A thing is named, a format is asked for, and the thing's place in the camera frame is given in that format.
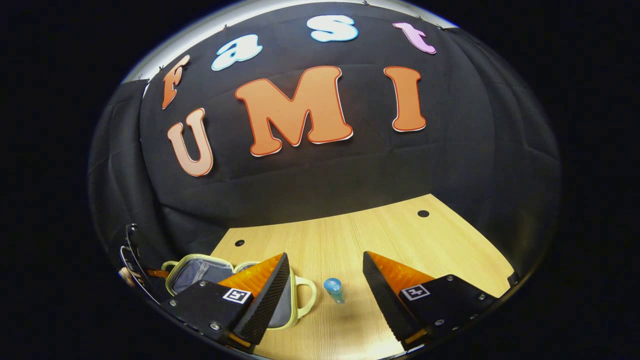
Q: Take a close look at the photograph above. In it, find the blue skin care bottle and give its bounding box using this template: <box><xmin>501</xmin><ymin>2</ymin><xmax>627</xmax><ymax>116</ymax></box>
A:
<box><xmin>323</xmin><ymin>278</ymin><xmax>346</xmax><ymax>304</ymax></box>

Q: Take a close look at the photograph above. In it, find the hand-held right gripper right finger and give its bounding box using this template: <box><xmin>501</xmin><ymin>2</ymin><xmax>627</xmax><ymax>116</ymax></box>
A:
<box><xmin>361</xmin><ymin>251</ymin><xmax>506</xmax><ymax>351</ymax></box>

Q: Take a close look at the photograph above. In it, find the black backdrop cloth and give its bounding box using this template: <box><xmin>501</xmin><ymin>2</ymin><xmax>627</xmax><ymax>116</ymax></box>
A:
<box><xmin>89</xmin><ymin>1</ymin><xmax>562</xmax><ymax>301</ymax></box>

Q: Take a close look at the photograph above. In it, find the cream yellow-trimmed suitcase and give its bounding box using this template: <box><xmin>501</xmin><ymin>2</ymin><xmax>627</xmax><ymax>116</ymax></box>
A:
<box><xmin>161</xmin><ymin>253</ymin><xmax>318</xmax><ymax>331</ymax></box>

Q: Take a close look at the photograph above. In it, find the black cable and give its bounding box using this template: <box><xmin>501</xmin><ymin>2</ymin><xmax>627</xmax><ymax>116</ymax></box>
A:
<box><xmin>119</xmin><ymin>225</ymin><xmax>162</xmax><ymax>302</ymax></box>

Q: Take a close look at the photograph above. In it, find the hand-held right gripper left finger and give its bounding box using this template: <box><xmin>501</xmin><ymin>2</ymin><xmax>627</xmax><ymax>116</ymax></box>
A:
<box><xmin>156</xmin><ymin>252</ymin><xmax>290</xmax><ymax>355</ymax></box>

